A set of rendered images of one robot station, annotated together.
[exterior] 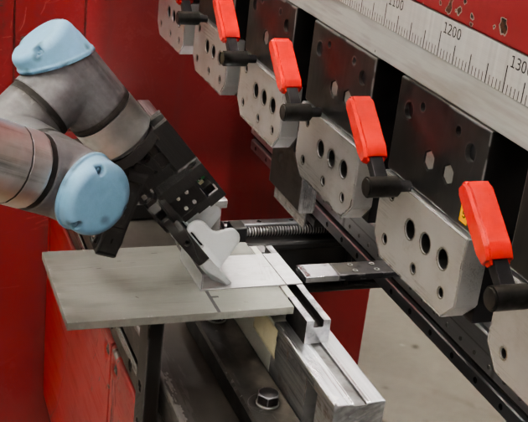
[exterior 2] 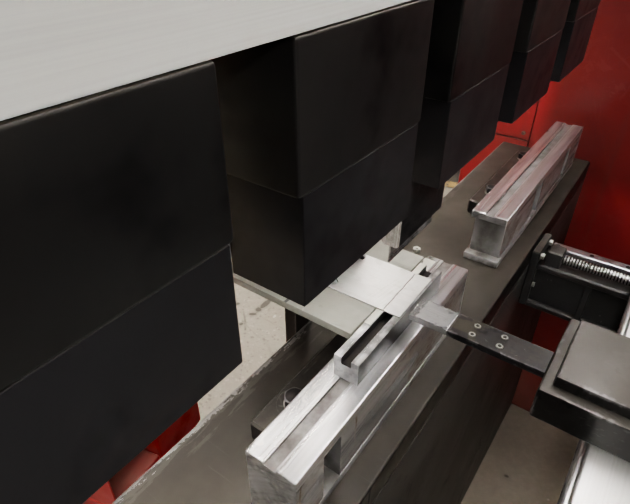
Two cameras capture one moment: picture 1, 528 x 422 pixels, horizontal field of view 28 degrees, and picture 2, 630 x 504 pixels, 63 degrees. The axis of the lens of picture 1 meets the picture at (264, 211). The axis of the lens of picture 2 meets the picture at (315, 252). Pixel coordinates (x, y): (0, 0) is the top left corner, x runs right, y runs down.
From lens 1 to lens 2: 93 cm
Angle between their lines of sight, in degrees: 52
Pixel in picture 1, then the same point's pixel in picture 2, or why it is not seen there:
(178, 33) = not seen: hidden behind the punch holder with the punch
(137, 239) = (451, 227)
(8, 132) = not seen: hidden behind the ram
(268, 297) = (345, 313)
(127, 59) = (581, 88)
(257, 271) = (380, 286)
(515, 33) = not seen: outside the picture
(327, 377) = (292, 417)
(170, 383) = (294, 340)
